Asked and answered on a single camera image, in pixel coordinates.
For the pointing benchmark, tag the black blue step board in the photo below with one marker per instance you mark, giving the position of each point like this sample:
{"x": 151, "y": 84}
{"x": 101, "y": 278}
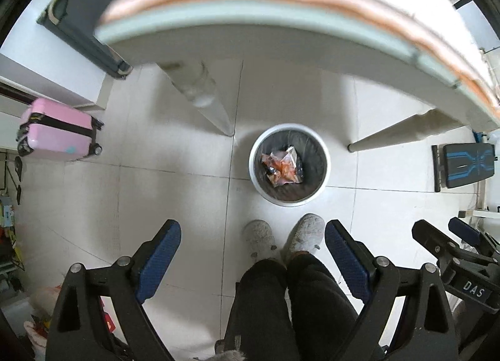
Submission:
{"x": 457, "y": 165}

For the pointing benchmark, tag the grey slipper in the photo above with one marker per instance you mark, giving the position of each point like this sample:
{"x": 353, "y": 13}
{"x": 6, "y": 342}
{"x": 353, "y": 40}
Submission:
{"x": 305, "y": 238}
{"x": 260, "y": 241}

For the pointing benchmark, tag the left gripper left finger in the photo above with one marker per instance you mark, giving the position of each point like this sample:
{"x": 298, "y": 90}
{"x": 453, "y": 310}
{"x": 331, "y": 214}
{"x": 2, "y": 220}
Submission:
{"x": 130, "y": 281}

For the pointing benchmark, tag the orange plastic bag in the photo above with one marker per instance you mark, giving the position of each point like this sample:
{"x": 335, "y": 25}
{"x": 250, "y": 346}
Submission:
{"x": 283, "y": 167}

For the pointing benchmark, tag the right grey slipper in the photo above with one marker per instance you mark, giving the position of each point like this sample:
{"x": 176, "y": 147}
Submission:
{"x": 305, "y": 238}

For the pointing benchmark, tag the white trash bin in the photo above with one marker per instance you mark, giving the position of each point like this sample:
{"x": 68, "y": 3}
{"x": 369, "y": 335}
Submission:
{"x": 315, "y": 158}

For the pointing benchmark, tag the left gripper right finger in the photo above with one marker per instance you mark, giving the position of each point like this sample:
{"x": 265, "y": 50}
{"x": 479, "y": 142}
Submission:
{"x": 376, "y": 281}

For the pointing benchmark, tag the dark folded cot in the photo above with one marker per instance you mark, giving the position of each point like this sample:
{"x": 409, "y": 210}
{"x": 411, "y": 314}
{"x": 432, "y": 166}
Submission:
{"x": 74, "y": 22}

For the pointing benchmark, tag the pink suitcase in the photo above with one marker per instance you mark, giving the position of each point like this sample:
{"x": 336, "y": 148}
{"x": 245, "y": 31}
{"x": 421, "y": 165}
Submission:
{"x": 50, "y": 130}

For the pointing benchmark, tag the patterned tablecloth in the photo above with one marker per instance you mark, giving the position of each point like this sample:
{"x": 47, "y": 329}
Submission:
{"x": 367, "y": 38}

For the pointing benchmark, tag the left grey slipper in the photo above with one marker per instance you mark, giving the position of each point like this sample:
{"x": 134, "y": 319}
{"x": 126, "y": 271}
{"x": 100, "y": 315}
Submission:
{"x": 260, "y": 241}

